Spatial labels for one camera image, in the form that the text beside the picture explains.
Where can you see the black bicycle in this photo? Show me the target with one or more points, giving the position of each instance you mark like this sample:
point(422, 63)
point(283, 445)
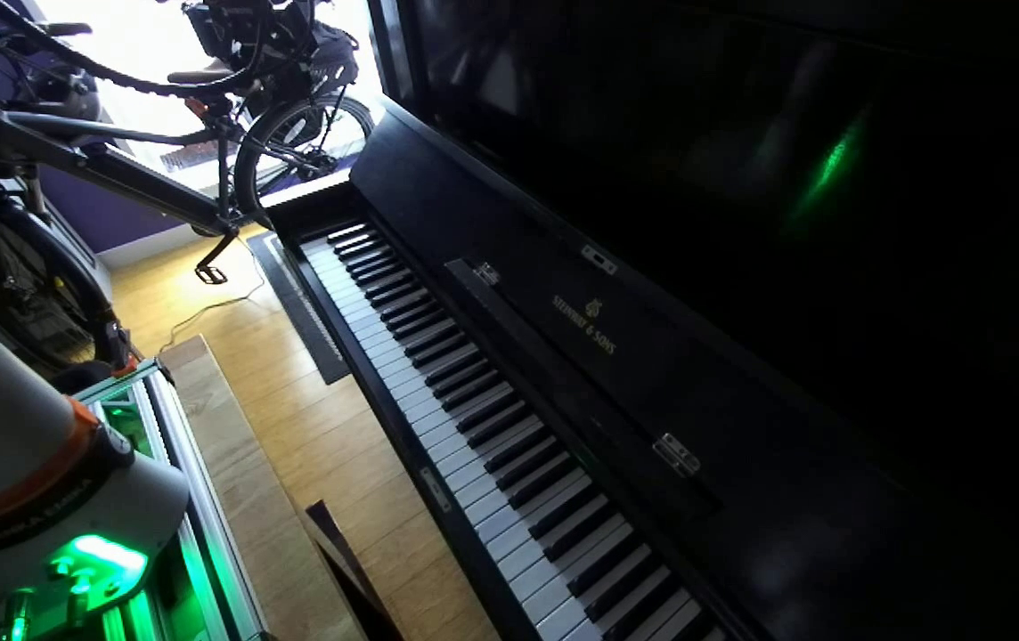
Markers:
point(69, 146)

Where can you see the black upright piano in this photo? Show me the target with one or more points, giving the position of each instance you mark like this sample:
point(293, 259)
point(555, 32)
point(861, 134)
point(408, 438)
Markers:
point(676, 356)

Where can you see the black slanted board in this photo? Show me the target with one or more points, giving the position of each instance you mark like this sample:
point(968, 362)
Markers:
point(350, 570)

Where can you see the dark grey floor mat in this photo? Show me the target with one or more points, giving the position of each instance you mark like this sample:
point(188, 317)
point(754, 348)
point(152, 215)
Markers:
point(299, 316)

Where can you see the long light wooden bench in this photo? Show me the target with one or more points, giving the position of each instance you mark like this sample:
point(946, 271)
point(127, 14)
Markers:
point(235, 474)

